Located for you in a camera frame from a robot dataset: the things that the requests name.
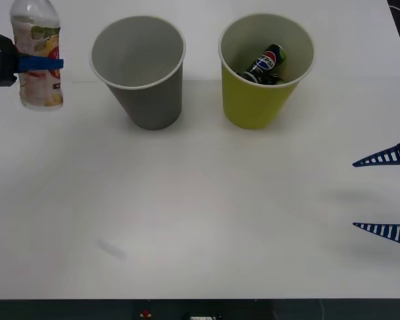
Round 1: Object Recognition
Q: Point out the black robot torso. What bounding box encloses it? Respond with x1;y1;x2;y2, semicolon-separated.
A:
0;298;400;320

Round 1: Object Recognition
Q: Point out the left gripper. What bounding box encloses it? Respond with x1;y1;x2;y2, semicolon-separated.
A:
0;27;65;89

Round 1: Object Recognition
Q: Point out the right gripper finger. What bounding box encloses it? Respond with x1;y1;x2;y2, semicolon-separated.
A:
352;221;400;249
351;137;400;168

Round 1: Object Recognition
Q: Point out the grey plastic bin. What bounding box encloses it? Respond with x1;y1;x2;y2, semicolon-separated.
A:
89;15;187;131

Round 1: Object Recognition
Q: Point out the black can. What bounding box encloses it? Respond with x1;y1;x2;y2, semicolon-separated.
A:
242;43;288;84

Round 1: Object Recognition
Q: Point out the yellow-green plastic bin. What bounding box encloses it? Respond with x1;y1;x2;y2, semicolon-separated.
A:
217;13;317;131

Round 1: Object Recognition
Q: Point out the clear bottle with red cap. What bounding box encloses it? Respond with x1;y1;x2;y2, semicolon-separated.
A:
9;0;65;113

